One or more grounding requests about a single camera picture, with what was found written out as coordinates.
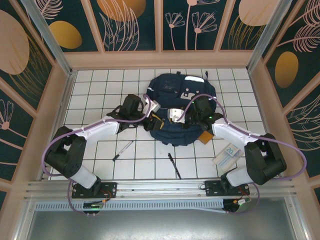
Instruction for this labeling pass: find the tan leather wallet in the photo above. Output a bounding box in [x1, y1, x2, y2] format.
[198, 131, 214, 145]

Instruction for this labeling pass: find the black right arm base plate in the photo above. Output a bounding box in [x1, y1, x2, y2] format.
[204, 179, 250, 197]

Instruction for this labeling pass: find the small controller board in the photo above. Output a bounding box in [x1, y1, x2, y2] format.
[223, 198, 252, 208]
[83, 201, 105, 210]

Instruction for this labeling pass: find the grey metal panel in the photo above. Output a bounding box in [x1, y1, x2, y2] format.
[14, 209, 308, 240]

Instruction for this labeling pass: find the aluminium table side rail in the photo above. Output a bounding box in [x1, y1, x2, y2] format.
[37, 71, 77, 181]

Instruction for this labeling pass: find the grey slotted cable duct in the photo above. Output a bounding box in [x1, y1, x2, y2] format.
[33, 198, 226, 214]

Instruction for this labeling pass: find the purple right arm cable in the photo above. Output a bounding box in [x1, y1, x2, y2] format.
[174, 93, 308, 216]

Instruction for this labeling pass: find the aluminium frame post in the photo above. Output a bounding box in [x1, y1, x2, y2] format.
[19, 0, 73, 73]
[246, 0, 293, 72]

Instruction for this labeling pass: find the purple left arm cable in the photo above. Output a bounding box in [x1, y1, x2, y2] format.
[41, 94, 157, 217]

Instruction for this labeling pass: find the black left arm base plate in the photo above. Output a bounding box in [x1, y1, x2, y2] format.
[71, 181, 118, 199]

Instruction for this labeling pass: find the pen with pale barrel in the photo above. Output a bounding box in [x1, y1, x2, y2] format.
[112, 140, 134, 162]

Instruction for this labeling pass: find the long aluminium mounting rail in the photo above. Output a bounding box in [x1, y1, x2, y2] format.
[24, 176, 298, 200]

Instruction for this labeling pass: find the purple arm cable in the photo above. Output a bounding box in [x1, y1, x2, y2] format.
[174, 93, 308, 216]
[41, 94, 157, 217]

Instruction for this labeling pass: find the navy blue backpack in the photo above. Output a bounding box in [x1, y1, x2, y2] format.
[145, 71, 218, 147]

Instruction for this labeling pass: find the black pen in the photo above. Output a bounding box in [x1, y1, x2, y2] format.
[167, 152, 183, 180]

